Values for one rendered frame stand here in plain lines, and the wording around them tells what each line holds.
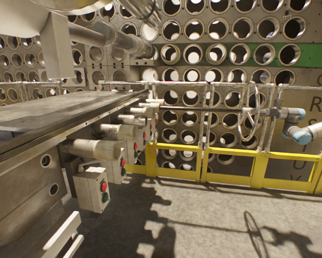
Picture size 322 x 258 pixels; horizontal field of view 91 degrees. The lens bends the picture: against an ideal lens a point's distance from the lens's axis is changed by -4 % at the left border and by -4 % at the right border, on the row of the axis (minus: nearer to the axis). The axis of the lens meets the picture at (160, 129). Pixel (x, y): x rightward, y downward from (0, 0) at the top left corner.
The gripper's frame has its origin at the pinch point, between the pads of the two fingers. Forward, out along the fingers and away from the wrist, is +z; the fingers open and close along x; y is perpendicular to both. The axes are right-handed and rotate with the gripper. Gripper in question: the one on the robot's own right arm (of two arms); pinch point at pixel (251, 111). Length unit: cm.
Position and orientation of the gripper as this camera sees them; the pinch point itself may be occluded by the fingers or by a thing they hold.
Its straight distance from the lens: 121.3
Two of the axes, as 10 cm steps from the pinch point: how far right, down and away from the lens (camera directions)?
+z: -9.8, -0.6, 1.8
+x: 1.9, -0.7, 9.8
